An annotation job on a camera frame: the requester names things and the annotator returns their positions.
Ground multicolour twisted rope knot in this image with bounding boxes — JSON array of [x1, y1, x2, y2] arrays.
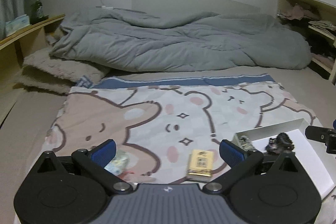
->
[[238, 135, 256, 151]]

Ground blue floral brocade pouch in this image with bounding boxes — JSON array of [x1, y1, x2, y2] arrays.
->
[[104, 150, 129, 176]]

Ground yellow tissue packet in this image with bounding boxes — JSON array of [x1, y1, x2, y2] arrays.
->
[[186, 149, 214, 182]]

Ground white shallow storage box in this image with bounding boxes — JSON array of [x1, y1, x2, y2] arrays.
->
[[232, 118, 334, 200]]

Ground cartoon bear blanket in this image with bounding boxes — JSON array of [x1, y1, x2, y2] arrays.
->
[[42, 74, 320, 184]]

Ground beige fluffy folded blanket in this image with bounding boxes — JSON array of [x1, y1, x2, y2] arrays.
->
[[17, 48, 110, 94]]

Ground right wooden shelf unit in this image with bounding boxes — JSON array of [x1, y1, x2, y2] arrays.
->
[[277, 0, 335, 84]]

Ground clothes on right shelf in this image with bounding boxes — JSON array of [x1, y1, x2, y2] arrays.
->
[[277, 3, 335, 69]]

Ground grey quilted duvet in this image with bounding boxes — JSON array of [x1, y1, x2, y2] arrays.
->
[[51, 8, 311, 72]]

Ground left wooden shelf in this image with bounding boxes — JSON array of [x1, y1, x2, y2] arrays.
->
[[0, 14, 65, 94]]

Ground green glass bottle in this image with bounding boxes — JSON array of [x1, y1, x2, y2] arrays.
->
[[30, 0, 45, 24]]

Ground blue tissue box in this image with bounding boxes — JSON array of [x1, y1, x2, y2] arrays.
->
[[5, 14, 30, 36]]

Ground grey curtain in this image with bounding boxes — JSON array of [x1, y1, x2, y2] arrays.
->
[[0, 0, 25, 40]]

